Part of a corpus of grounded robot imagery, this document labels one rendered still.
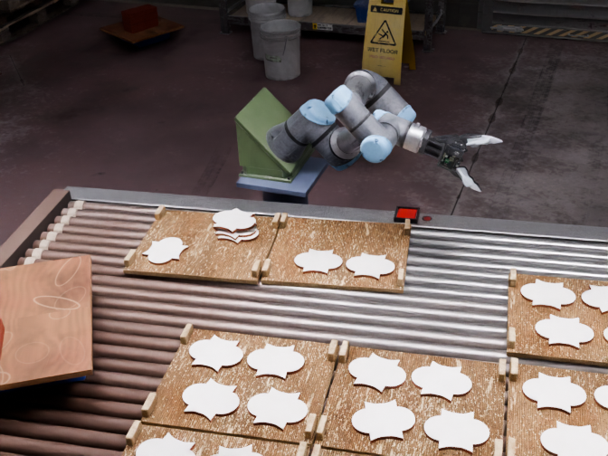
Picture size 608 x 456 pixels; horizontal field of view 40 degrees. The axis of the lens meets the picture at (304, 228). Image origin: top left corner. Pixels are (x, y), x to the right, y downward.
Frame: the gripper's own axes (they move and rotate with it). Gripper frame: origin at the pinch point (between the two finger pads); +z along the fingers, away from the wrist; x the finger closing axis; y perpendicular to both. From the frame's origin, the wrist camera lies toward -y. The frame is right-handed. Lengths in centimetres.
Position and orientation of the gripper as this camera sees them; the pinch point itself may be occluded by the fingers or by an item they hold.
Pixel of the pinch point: (492, 166)
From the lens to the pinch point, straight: 236.0
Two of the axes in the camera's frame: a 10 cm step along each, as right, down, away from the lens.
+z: 9.1, 3.9, -1.8
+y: -3.1, 3.2, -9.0
